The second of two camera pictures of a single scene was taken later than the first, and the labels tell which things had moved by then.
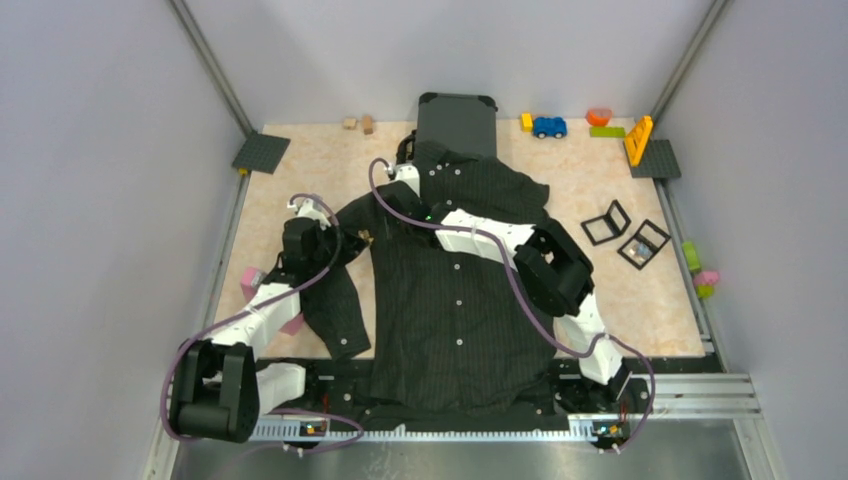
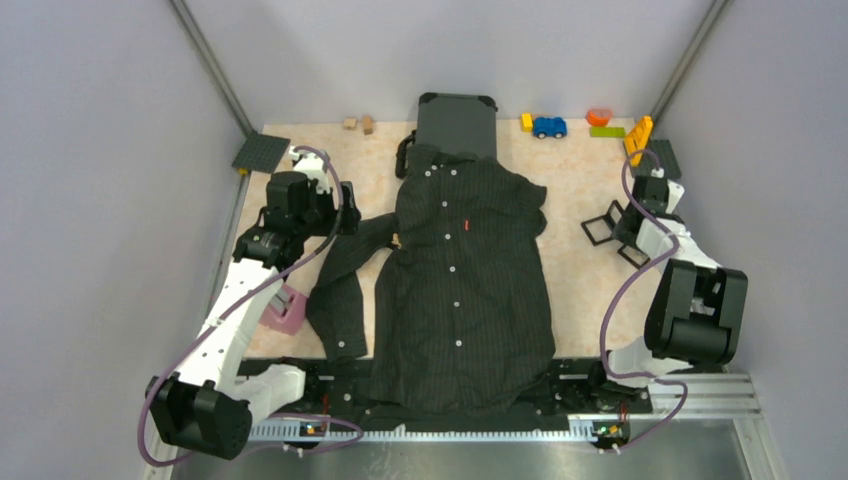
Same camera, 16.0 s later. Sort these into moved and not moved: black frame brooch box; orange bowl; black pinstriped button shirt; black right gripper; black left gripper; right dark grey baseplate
Moved: black left gripper; black right gripper
Not moved: black frame brooch box; orange bowl; right dark grey baseplate; black pinstriped button shirt
